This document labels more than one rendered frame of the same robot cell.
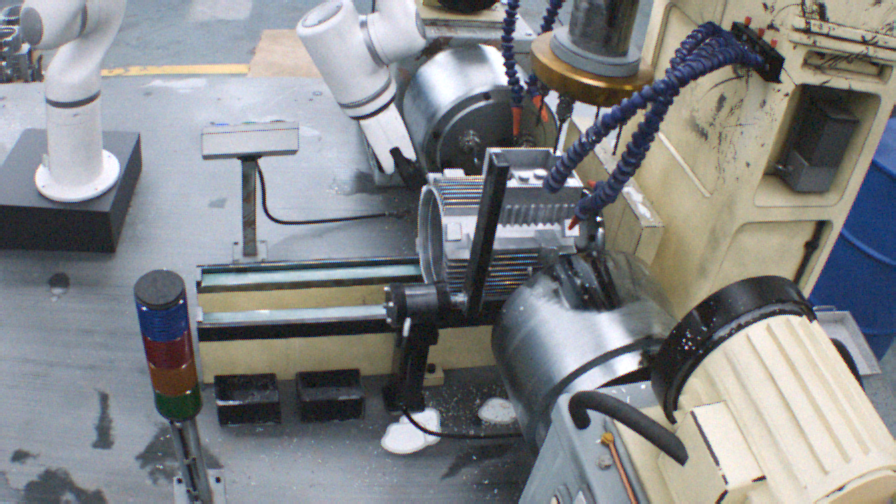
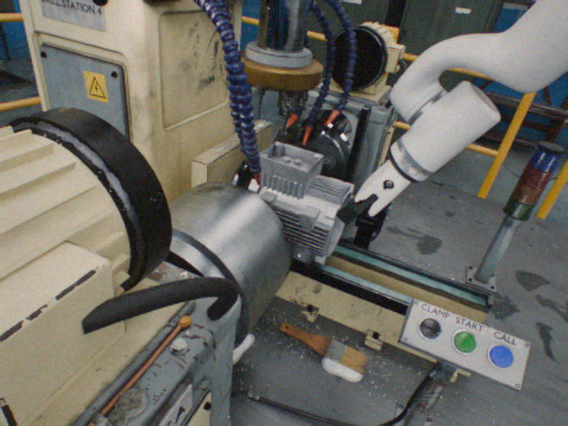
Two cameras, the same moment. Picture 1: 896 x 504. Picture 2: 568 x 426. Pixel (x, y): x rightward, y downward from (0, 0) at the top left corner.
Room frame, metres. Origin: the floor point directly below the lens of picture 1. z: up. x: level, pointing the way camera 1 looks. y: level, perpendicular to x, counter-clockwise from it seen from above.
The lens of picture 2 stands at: (1.62, 0.40, 1.50)
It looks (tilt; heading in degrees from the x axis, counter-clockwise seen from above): 33 degrees down; 219
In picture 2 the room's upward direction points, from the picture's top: 9 degrees clockwise
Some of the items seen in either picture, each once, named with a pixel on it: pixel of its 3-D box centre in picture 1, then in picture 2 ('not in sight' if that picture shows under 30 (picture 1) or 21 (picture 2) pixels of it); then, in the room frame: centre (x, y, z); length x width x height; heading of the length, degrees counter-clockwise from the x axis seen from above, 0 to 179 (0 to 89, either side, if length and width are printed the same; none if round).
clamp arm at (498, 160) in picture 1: (482, 239); (354, 158); (0.85, -0.04, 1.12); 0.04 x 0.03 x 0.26; 110
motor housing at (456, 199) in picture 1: (494, 237); (298, 210); (1.00, -0.06, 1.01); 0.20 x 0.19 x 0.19; 109
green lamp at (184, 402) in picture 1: (176, 389); (519, 206); (0.55, 0.29, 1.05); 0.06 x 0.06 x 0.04
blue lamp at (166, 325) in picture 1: (162, 307); (545, 158); (0.55, 0.29, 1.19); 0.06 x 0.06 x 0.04
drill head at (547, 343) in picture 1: (607, 382); (324, 149); (0.71, -0.23, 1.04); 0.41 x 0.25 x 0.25; 20
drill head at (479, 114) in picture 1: (471, 107); (188, 285); (1.35, 0.00, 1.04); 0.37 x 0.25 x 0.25; 20
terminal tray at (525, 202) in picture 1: (530, 186); (289, 170); (1.01, -0.10, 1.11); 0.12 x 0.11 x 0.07; 109
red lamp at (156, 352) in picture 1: (166, 337); (536, 175); (0.55, 0.29, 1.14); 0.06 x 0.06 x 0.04
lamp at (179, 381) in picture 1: (171, 364); (527, 191); (0.55, 0.29, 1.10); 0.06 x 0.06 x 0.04
